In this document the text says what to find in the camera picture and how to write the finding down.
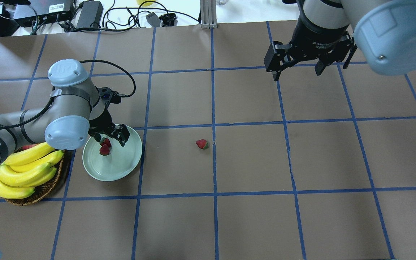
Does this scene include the aluminium frame post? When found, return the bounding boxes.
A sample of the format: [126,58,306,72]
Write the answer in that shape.
[200,0,218,29]

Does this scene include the black power adapter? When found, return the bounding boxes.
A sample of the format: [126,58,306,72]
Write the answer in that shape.
[76,0,103,29]

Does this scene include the light green plate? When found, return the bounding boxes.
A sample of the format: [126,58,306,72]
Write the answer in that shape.
[82,126,143,182]

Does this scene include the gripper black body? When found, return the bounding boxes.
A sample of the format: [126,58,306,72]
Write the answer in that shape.
[283,14,356,69]
[88,87,129,140]

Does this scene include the wicker basket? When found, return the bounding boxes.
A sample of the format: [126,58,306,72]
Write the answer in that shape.
[5,150,73,206]

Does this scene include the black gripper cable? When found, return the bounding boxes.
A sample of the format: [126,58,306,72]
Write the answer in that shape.
[80,60,137,98]

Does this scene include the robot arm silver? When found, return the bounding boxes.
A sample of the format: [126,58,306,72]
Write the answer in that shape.
[0,59,129,165]
[264,0,416,81]

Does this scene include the yellow banana bunch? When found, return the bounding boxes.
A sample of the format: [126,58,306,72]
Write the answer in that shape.
[0,143,64,199]

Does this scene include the red apple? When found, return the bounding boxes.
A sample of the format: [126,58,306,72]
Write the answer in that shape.
[21,144,39,150]

